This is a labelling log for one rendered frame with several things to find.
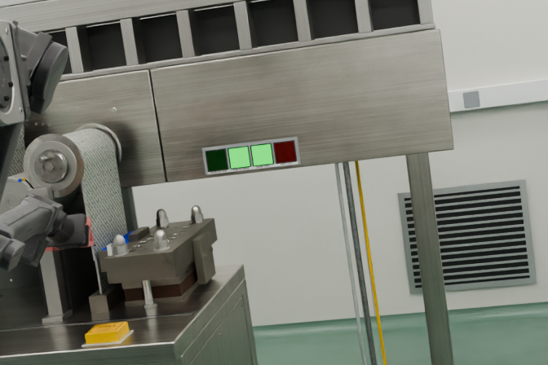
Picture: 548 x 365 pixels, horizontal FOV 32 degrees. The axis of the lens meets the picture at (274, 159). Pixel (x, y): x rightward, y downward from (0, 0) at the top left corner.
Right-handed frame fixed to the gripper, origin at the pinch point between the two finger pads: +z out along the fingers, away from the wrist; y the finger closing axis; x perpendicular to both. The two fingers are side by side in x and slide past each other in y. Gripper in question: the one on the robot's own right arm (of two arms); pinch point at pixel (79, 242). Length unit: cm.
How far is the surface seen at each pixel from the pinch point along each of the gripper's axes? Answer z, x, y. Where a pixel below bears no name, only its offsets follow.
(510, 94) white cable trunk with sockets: 234, 133, 111
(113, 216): 19.8, 12.9, -0.3
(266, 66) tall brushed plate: 20, 48, 40
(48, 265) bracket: 5.3, -2.6, -9.8
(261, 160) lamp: 31, 27, 35
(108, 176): 15.2, 21.7, -0.2
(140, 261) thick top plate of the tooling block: 6.8, -3.6, 11.9
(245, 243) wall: 266, 84, -30
